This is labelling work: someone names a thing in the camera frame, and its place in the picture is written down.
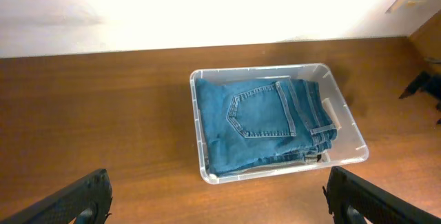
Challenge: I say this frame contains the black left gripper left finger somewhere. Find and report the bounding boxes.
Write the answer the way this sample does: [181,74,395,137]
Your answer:
[1,169,113,224]

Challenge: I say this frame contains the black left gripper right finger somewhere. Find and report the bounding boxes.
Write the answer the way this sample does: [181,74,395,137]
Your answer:
[322,166,440,224]

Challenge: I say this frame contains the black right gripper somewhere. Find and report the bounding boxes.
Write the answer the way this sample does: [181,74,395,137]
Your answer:
[399,71,440,111]

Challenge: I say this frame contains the clear plastic storage bin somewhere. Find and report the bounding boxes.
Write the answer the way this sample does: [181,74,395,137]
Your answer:
[189,63,369,185]

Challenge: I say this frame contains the dark blue jeans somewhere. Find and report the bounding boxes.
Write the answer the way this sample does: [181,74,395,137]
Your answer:
[195,79,338,176]

